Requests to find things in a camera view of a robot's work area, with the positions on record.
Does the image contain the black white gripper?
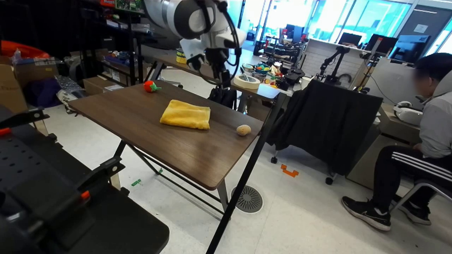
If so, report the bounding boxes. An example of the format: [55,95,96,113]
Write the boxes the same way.
[179,37,242,85]

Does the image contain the yellow towel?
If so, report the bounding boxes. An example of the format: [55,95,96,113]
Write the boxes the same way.
[160,99,211,130]

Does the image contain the beige toy potato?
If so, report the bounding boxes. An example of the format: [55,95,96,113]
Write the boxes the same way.
[236,124,252,137]

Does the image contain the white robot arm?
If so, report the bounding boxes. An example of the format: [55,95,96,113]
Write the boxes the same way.
[143,0,246,88]

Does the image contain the white tape roll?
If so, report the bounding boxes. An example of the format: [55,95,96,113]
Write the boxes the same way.
[235,75,260,91]

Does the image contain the red toy tomato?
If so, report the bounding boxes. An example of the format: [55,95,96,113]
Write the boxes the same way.
[143,81,160,93]

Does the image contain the black draped cart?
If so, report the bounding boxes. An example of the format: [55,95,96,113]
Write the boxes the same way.
[267,81,383,185]

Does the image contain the orange floor marker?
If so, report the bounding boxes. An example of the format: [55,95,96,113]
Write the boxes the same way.
[280,164,300,178]

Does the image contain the round floor drain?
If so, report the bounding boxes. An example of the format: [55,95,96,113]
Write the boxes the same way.
[236,185,264,213]

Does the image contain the black clamp stand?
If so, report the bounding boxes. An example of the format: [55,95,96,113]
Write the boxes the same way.
[0,109,170,254]

